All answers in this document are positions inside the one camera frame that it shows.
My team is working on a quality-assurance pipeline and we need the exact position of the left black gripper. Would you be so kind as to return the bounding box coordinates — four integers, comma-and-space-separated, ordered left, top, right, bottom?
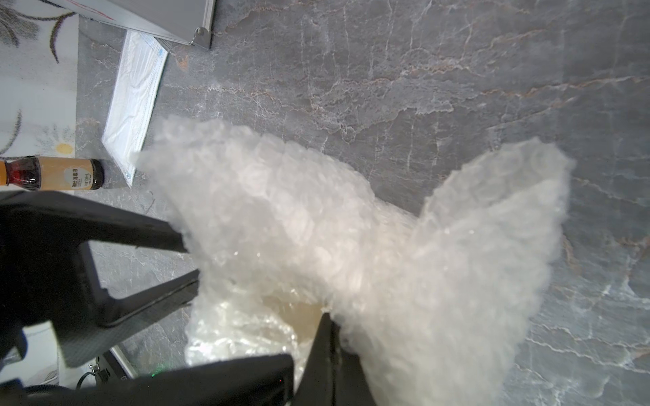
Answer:
1, 191, 200, 367

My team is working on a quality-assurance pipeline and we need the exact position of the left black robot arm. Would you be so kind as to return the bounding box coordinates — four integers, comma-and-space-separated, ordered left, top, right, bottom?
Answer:
1, 191, 294, 405

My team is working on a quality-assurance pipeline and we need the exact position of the white paper sheet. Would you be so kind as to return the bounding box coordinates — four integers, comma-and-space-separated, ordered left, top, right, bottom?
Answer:
102, 30, 168, 186

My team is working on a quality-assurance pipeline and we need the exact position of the silver metal case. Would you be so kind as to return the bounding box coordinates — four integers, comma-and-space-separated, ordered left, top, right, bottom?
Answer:
51, 0, 217, 50

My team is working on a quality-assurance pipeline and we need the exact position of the clear bubble wrap sheet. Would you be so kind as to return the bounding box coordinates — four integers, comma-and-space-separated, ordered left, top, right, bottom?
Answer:
137, 118, 575, 405

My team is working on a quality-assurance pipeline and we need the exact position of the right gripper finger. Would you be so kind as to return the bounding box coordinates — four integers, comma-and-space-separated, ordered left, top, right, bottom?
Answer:
291, 313, 376, 406

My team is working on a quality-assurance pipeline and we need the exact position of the orange capped small bottle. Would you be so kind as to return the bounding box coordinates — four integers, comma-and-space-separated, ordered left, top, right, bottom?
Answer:
1, 156, 105, 191

